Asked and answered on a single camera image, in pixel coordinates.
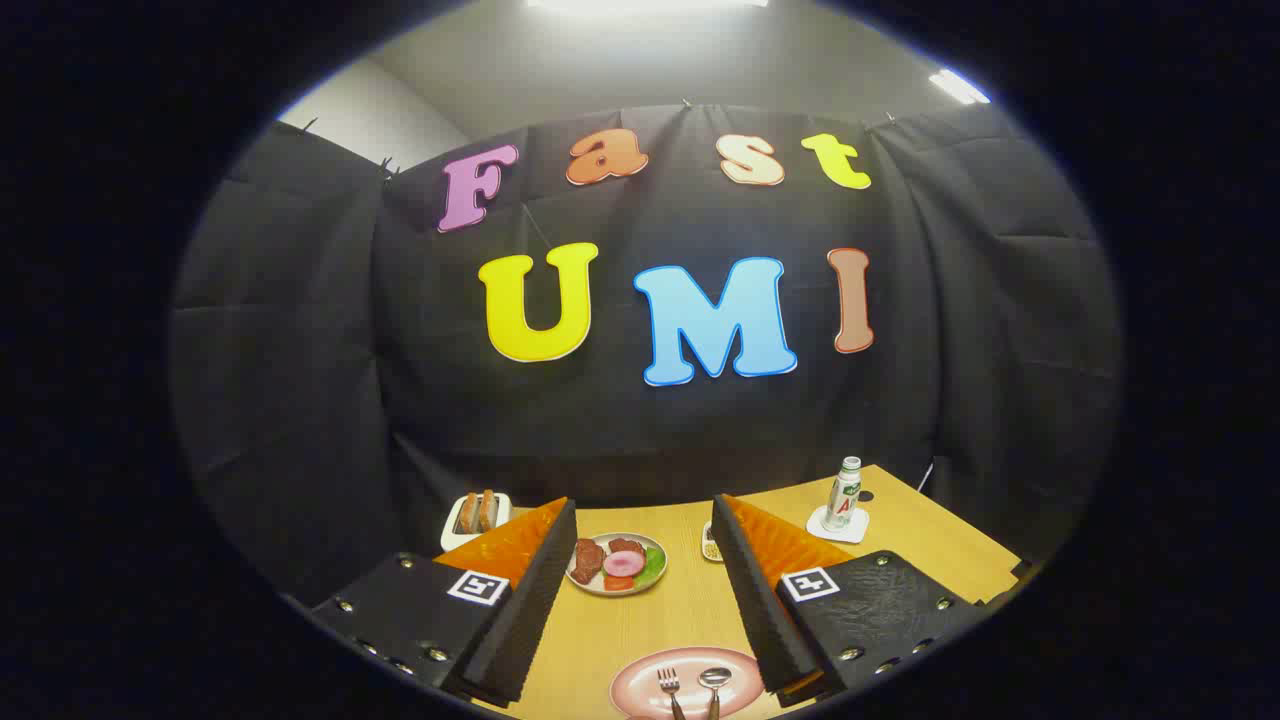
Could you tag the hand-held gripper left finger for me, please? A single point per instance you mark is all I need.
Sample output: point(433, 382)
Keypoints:
point(520, 620)

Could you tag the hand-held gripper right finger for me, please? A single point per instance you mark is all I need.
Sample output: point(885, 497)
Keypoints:
point(765, 610)

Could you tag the metal spoon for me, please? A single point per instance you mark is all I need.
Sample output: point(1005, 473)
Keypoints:
point(715, 678)

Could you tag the metal fork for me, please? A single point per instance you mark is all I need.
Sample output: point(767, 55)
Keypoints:
point(668, 684)

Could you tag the grey food plate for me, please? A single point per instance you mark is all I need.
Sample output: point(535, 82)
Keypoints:
point(585, 588)

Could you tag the cream divided snack dish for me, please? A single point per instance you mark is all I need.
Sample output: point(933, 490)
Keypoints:
point(710, 548)

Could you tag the large brown meat piece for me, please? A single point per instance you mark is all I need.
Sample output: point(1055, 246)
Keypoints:
point(586, 560)

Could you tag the white square coaster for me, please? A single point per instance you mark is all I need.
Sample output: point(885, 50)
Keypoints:
point(820, 528)

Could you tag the red tomato slice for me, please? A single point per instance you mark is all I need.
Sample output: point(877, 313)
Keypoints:
point(617, 583)

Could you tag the white toaster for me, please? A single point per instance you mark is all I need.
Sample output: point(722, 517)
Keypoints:
point(450, 538)

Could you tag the brown toast slice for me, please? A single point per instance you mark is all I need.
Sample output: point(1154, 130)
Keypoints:
point(488, 510)
point(469, 512)

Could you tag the pink ham slice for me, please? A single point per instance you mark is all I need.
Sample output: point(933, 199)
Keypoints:
point(622, 564)

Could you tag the green lettuce leaf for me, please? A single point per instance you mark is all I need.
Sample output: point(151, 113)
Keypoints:
point(654, 566)

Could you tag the small brown meat piece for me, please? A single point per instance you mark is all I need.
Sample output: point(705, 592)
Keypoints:
point(628, 546)

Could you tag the pink round plate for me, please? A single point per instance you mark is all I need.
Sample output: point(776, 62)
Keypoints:
point(635, 690)

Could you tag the white drink bottle green cap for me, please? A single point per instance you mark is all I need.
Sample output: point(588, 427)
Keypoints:
point(843, 500)

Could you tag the small ceiling light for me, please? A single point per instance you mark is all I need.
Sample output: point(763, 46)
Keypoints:
point(958, 87)

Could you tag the long ceiling light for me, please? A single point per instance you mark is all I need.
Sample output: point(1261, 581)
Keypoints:
point(645, 4)

